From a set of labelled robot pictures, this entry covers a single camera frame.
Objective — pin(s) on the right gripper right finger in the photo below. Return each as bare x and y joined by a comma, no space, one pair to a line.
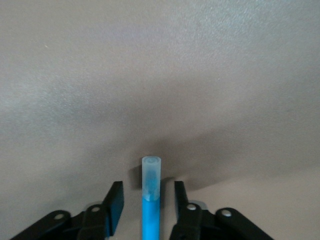
185,212

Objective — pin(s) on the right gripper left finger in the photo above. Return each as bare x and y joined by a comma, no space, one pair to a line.
112,207

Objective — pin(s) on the brown table cover mat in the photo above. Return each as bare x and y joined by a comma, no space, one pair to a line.
160,75

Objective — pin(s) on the blue marker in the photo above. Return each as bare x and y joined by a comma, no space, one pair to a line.
151,200

